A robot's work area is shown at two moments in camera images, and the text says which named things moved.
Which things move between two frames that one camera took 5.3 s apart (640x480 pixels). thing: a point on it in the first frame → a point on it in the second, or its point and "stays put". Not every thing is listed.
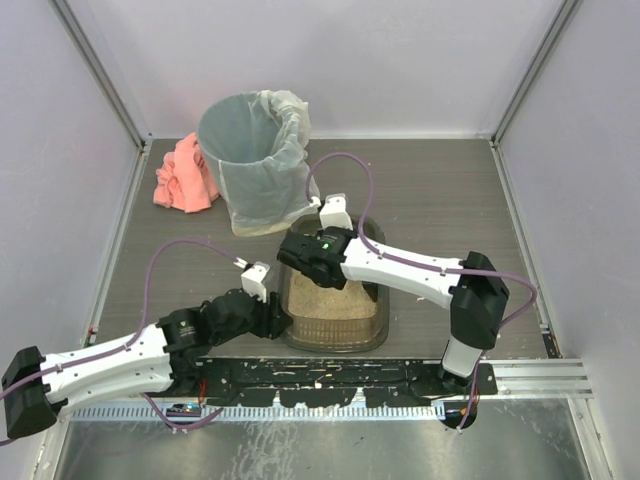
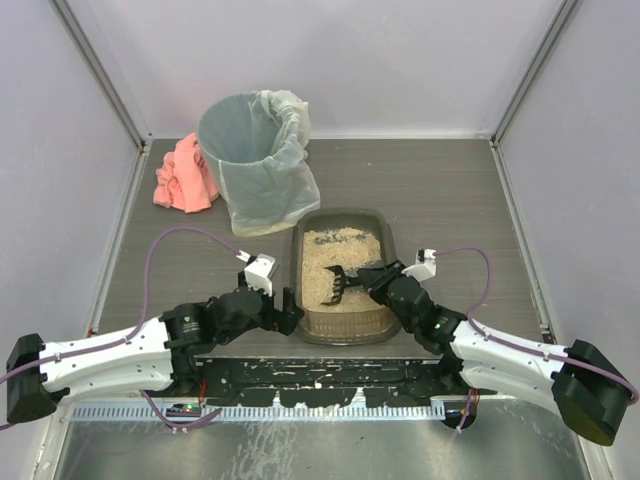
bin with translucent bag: x=255 y=147 stays put
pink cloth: x=185 y=182 stays put
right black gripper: x=291 y=253 → x=382 y=278
